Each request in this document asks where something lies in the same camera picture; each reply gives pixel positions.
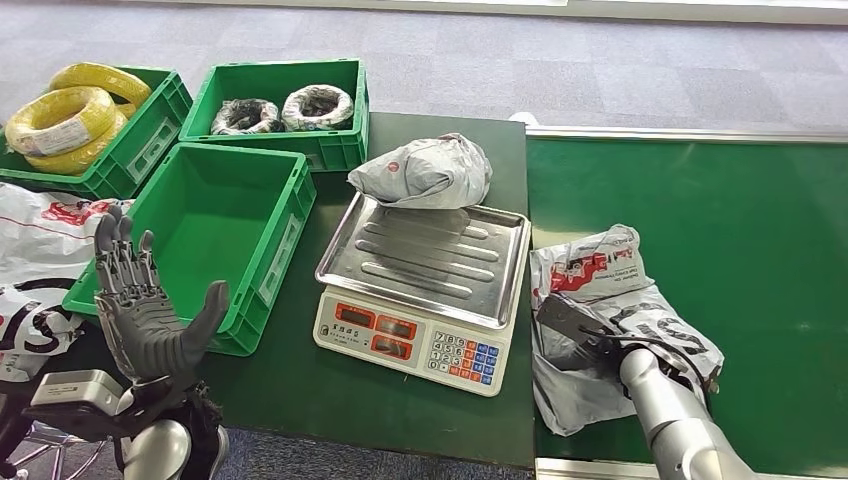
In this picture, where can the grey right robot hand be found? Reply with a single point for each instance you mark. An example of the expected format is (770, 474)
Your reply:
(596, 361)

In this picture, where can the green crate with yellow coils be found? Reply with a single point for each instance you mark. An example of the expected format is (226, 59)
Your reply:
(142, 149)

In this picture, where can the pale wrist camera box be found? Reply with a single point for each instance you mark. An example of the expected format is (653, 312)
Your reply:
(566, 321)
(76, 391)

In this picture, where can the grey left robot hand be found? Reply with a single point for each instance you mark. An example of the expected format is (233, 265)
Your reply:
(149, 324)

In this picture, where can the green conveyor belt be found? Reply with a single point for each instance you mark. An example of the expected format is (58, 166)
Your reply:
(742, 238)

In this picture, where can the white parcel bag red print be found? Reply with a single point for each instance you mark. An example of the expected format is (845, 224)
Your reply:
(596, 265)

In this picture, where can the white electronic scale steel tray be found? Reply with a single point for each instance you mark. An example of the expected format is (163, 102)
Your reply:
(424, 265)

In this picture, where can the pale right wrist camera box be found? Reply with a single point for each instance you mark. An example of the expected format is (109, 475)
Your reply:
(566, 321)

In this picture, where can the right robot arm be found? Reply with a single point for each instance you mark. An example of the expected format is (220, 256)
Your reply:
(676, 424)

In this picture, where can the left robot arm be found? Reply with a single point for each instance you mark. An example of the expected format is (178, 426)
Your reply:
(166, 444)

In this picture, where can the white bag black letters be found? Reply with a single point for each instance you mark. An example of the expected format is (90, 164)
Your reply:
(33, 331)

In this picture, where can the empty green plastic crate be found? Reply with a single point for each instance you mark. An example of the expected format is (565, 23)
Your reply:
(205, 225)

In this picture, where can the small grey parcel bag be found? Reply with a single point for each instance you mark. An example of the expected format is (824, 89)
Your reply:
(424, 172)

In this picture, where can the green crate with black coils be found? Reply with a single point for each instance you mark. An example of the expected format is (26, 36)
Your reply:
(285, 73)

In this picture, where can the chrome chair base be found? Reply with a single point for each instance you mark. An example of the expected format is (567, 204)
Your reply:
(46, 450)

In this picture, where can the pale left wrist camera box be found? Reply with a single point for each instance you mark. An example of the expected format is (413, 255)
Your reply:
(76, 391)

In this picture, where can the white bag red logo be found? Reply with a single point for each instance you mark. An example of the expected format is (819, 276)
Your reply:
(40, 232)

